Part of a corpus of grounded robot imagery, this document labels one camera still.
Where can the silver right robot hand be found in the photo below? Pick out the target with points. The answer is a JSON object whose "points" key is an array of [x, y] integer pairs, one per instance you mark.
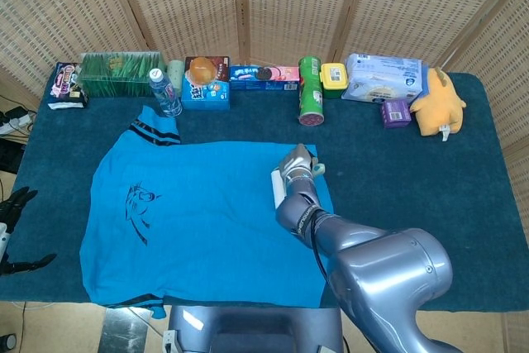
{"points": [[295, 160]]}

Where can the black and silver left hand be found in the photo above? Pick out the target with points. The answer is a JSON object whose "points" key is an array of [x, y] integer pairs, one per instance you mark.
{"points": [[12, 208]]}

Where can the pale green lint roller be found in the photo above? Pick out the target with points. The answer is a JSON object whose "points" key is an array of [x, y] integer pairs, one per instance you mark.
{"points": [[277, 187]]}

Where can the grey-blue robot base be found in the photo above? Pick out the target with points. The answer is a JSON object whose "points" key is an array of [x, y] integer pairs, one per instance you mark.
{"points": [[248, 328]]}

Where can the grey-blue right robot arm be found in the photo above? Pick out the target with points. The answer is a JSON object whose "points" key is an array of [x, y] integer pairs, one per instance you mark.
{"points": [[372, 278]]}

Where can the blue T-shirt with cat print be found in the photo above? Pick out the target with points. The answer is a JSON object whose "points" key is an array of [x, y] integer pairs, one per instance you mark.
{"points": [[186, 225]]}

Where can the black equipment case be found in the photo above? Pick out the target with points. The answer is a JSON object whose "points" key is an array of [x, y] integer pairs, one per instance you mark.
{"points": [[10, 154]]}

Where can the green chips can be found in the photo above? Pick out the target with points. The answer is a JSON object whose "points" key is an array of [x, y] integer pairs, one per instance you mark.
{"points": [[311, 92]]}

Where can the white power strip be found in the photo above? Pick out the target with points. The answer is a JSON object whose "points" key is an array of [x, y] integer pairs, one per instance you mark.
{"points": [[16, 121]]}

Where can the blue pink cookie box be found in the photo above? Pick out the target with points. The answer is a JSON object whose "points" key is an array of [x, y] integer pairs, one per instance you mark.
{"points": [[264, 78]]}

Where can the yellow lidded container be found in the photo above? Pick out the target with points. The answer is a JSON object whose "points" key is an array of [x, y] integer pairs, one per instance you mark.
{"points": [[334, 80]]}

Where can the small purple box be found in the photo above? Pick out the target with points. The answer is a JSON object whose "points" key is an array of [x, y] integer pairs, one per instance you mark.
{"points": [[396, 114]]}

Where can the blue box with bun picture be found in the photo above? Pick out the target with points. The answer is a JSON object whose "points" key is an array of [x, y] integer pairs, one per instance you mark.
{"points": [[206, 92]]}

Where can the white blue wipes pack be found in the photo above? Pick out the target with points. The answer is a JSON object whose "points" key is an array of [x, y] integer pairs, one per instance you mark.
{"points": [[384, 80]]}

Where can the dark blue table cloth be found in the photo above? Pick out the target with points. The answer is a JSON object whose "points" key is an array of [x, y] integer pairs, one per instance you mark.
{"points": [[413, 183]]}

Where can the black round caster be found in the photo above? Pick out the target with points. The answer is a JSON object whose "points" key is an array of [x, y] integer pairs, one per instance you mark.
{"points": [[8, 340]]}

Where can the purple pink snack bag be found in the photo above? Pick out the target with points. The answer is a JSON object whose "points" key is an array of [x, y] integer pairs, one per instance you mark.
{"points": [[66, 84]]}

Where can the clear plastic water bottle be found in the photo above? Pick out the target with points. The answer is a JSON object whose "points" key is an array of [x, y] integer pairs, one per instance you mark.
{"points": [[165, 94]]}

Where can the pale green roll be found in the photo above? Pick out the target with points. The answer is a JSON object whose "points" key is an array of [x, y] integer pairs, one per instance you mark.
{"points": [[175, 72]]}

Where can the yellow plush toy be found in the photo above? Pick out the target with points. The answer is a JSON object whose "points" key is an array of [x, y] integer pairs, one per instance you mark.
{"points": [[438, 105]]}

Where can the woven bamboo folding screen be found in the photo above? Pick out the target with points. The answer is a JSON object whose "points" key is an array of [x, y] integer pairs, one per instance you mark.
{"points": [[289, 6]]}

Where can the shiny metal floor plate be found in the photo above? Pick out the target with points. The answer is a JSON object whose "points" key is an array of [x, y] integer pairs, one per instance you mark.
{"points": [[120, 332]]}

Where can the green grass pattern box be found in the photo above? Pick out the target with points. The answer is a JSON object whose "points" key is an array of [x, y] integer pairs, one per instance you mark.
{"points": [[115, 76]]}

